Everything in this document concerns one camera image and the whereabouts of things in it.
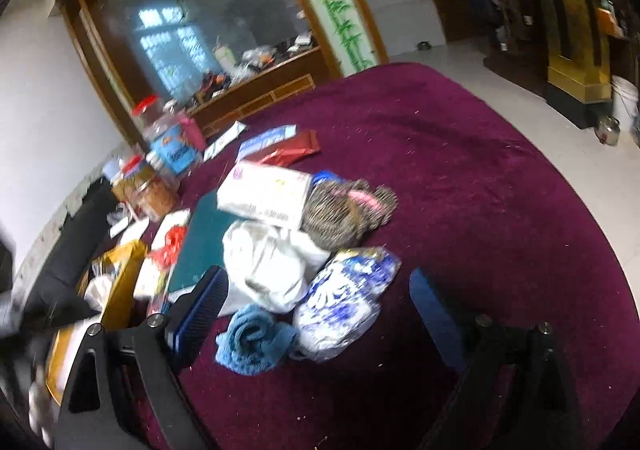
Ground light blue towel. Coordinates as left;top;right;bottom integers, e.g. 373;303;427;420
215;303;298;376

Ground white cloth bundle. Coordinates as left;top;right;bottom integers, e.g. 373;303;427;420
219;220;330;317

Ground blue white patterned packet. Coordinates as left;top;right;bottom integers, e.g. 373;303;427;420
292;247;401;362

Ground brown knitted hat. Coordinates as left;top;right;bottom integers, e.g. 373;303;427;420
302;179;398;251

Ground white tissue pack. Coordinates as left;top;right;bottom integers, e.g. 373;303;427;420
217;161;312;230

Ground red plastic wrapper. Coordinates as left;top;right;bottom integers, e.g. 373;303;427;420
146;225;188;270

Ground teal folder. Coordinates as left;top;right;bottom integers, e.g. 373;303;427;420
168;191;239;301

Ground maroon plush tablecloth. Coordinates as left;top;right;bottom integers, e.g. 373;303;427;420
180;63;639;449

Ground black leather sofa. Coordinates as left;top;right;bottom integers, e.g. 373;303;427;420
23;178;117;327

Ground orange label snack jar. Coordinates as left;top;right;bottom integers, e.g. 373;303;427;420
111;154;178;222

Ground white envelope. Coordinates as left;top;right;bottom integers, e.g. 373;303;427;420
203;121;247;162

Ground blue label plastic jar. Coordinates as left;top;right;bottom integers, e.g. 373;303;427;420
143;110;204;178

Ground blue white flat packet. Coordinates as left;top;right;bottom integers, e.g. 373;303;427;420
235;125;297;162

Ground red lid clear jar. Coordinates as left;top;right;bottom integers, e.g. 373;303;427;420
131;94;163;131

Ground red foil packet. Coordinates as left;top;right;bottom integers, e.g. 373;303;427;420
244;129;321;167

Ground metal kettle on floor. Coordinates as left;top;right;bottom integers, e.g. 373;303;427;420
594;115;620;147

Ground wooden cabinet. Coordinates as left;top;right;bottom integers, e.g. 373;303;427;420
190;48;333;138

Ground white bucket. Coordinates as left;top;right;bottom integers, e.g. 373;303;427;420
611;75;639;132

